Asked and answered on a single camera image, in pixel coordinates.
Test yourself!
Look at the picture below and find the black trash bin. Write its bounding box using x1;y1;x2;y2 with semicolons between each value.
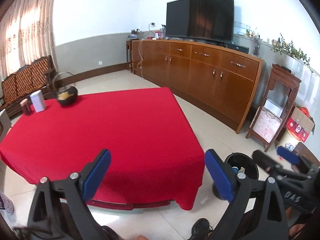
206;151;259;202

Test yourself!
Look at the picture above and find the person's right hand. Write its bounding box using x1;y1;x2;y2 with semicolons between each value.
285;207;305;239

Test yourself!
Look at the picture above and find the red white cardboard box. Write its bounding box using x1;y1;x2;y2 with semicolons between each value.
286;107;315;142

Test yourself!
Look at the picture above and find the small carved wooden stand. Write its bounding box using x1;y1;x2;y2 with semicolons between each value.
246;64;301;152

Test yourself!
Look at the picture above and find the black shoe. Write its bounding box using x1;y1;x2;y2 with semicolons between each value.
189;218;213;240

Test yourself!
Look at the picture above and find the long wooden sideboard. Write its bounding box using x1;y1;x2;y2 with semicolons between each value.
131;40;264;133

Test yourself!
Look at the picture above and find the black cast iron teapot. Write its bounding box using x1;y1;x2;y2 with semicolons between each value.
52;72;78;107

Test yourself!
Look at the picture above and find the dark red tea canister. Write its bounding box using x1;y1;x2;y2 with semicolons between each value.
20;98;32;116

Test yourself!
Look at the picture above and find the white tin box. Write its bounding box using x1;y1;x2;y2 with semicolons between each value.
30;90;46;113

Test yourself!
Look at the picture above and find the carved wooden bench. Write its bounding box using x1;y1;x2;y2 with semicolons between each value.
1;56;57;117

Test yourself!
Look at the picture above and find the dark side table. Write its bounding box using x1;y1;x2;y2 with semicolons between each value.
126;40;133;73

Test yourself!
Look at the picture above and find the black flat television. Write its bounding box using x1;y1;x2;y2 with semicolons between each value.
165;0;234;41

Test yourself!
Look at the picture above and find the patterned beige curtain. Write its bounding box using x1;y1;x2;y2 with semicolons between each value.
1;0;56;81

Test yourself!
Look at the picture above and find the hanging white cord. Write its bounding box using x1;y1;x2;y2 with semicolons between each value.
135;39;144;78

